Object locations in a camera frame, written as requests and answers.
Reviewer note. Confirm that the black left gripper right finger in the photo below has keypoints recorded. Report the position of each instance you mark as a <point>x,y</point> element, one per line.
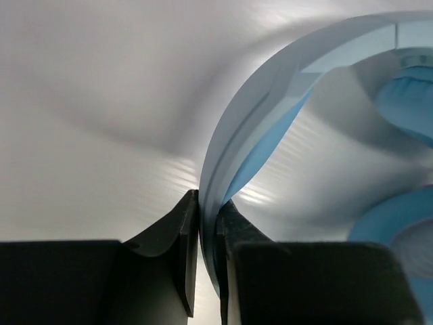
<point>266,282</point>

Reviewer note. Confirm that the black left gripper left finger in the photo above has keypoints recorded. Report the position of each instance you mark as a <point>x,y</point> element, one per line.
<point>149,279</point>

